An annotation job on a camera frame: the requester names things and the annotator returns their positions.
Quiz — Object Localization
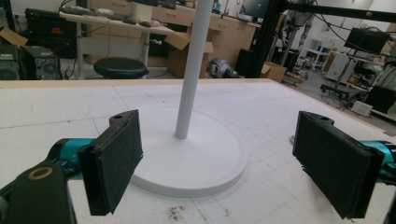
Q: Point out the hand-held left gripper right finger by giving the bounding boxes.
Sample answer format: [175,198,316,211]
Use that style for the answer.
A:
[292,110,396,219]

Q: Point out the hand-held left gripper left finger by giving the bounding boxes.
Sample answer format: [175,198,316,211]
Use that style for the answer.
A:
[49,109,144,217]

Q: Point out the white box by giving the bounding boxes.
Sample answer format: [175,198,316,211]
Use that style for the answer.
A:
[350,100,374,118]

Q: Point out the black wheeled stand base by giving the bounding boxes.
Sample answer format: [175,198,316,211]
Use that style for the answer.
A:
[320,83,353,101]

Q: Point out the black flat screen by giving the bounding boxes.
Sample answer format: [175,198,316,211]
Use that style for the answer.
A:
[363,85,396,115]

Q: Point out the white stand with round base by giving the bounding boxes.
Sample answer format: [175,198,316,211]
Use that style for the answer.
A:
[130,0,249,198]

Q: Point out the black round stool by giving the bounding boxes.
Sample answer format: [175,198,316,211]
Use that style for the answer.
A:
[92,57,149,79]

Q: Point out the white cabinet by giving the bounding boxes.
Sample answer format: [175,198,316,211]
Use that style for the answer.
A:
[323,50,359,84]

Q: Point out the small open cardboard box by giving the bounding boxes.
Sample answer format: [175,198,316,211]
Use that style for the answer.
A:
[260,61,288,84]

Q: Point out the white shelf unit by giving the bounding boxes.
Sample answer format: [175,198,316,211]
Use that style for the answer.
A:
[306,38,336,71]

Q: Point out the black computer tower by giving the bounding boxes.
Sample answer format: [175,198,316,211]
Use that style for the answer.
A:
[20,46,62,80]

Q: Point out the large open cardboard box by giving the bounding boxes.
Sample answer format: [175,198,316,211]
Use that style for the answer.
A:
[163,32,215,79]

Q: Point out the black monitor on stand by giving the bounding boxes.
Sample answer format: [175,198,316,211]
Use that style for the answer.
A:
[344,27,390,55]

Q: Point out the wooden desk with white legs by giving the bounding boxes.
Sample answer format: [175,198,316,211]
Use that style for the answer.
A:
[59,10,176,78]

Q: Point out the grey computer case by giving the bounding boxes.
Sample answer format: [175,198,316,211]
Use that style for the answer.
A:
[0,43,21,81]

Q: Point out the grey robot head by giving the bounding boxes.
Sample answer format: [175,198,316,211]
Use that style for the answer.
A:
[207,58,239,78]

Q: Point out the grey humanoid robot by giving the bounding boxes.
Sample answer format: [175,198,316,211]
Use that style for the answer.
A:
[279,8,316,67]

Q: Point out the black equipment case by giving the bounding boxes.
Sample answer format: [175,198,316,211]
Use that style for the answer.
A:
[24,7,78,59]

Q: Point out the black keyboard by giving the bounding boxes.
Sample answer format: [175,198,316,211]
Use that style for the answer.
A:
[60,7,138,26]

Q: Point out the white container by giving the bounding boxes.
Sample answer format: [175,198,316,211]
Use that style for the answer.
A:
[130,2,153,23]

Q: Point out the cardboard flap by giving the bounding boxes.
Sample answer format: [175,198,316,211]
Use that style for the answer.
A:
[0,27,29,49]

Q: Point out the black metal frame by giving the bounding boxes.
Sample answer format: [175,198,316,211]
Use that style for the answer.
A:
[246,0,396,78]

